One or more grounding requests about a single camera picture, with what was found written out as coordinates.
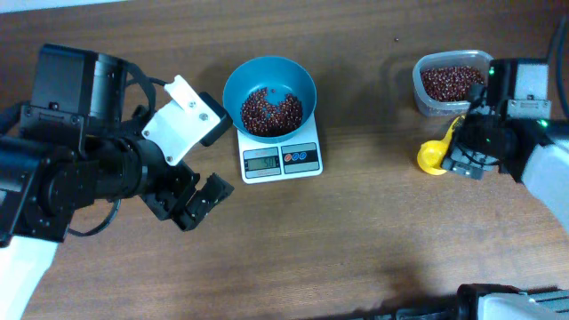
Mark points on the white digital kitchen scale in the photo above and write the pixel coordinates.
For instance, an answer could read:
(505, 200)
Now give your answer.
(298, 157)

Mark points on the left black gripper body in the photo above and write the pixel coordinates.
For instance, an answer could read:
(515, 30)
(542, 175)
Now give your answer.
(176, 191)

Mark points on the red beans pile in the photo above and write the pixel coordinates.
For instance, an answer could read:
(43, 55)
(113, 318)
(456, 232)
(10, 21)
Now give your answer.
(450, 84)

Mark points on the clear plastic bean container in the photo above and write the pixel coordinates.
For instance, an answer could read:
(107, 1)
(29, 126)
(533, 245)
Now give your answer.
(462, 58)

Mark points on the red beans in bowl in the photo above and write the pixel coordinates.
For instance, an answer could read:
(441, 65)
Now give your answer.
(265, 119)

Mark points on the yellow measuring scoop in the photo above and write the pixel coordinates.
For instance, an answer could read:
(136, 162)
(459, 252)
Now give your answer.
(432, 152)

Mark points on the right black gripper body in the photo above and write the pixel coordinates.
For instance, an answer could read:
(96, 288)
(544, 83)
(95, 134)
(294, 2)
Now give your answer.
(465, 158)

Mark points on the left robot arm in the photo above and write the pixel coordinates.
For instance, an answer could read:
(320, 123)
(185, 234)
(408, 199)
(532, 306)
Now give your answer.
(96, 127)

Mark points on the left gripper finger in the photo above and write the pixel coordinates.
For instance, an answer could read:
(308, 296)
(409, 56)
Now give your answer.
(214, 191)
(193, 213)

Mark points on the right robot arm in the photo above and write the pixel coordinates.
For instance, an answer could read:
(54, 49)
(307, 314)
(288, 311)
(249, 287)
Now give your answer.
(508, 126)

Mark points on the blue plastic bowl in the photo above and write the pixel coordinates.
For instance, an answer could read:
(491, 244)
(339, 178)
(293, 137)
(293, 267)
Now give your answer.
(277, 73)

